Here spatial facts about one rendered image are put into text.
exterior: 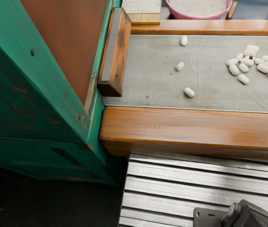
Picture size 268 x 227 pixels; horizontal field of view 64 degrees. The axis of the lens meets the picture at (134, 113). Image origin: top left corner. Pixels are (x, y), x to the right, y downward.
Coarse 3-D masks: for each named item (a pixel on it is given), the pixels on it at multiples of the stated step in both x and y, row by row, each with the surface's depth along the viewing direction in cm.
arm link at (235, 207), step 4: (232, 204) 48; (236, 204) 46; (240, 204) 47; (232, 208) 47; (236, 208) 46; (240, 208) 46; (228, 212) 49; (232, 212) 46; (236, 212) 45; (240, 212) 45; (228, 216) 47; (232, 216) 46; (236, 216) 45; (228, 220) 48; (232, 220) 46; (228, 224) 47
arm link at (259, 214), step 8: (240, 200) 49; (248, 208) 43; (256, 208) 44; (240, 216) 45; (248, 216) 42; (256, 216) 41; (264, 216) 42; (232, 224) 47; (240, 224) 43; (248, 224) 41; (256, 224) 39; (264, 224) 38
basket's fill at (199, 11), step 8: (176, 0) 87; (184, 0) 87; (192, 0) 85; (200, 0) 85; (208, 0) 84; (216, 0) 84; (224, 0) 84; (176, 8) 84; (184, 8) 84; (192, 8) 83; (200, 8) 84; (208, 8) 83; (216, 8) 83; (224, 8) 82; (200, 16) 82
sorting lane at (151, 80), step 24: (144, 48) 76; (168, 48) 75; (192, 48) 74; (216, 48) 73; (240, 48) 73; (264, 48) 72; (144, 72) 71; (168, 72) 70; (192, 72) 70; (216, 72) 69; (240, 72) 68; (144, 96) 67; (168, 96) 66; (216, 96) 65; (240, 96) 65; (264, 96) 64
